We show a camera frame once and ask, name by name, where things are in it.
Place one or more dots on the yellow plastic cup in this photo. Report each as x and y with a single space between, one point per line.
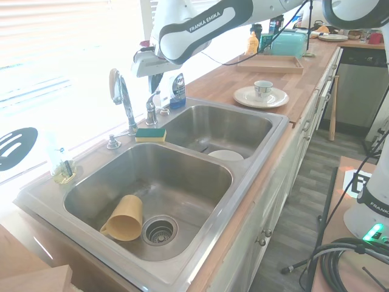
124 219

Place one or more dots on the cream dinner plate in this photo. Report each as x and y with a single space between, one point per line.
273 98

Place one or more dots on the blue dish soap bottle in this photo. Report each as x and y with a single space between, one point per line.
177 91

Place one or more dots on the black tripod stand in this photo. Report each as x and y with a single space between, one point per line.
325 219

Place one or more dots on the round brass cabinet knob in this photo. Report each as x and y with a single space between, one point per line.
260 241
267 232

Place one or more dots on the white plate in sink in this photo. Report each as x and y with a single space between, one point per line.
226 155

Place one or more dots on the green box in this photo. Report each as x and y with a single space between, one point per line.
267 40

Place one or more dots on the black white fiducial marker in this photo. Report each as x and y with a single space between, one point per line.
355 182

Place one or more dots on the perforated metal drain strainer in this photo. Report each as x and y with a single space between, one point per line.
160 231

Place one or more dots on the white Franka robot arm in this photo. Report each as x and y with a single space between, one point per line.
194 33

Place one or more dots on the stack of cream plates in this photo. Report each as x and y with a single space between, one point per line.
332 37

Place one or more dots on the white patterned teacup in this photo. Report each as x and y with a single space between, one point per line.
263 89

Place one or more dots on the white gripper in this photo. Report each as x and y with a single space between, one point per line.
149 64

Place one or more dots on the orange soap bottle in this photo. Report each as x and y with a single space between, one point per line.
251 44

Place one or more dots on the yellow green sponge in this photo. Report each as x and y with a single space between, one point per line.
150 135

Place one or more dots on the clear glass bottle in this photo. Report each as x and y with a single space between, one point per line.
60 158

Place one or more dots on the wooden serving tray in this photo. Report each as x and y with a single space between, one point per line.
270 65

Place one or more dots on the white kitchen cabinet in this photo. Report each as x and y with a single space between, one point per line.
273 194

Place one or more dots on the teal bread box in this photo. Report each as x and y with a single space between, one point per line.
288 44

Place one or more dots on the black slotted spatula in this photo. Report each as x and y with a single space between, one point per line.
18 146

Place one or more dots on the chrome gooseneck faucet spout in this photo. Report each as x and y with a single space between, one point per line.
126 100

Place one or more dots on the stainless steel dishwasher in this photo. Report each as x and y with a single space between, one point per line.
355 91

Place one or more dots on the stainless steel double sink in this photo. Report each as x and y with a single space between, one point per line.
194 194

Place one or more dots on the chrome soap dispenser pump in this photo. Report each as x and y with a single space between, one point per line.
113 143

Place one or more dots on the red cup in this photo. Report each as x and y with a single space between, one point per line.
375 38

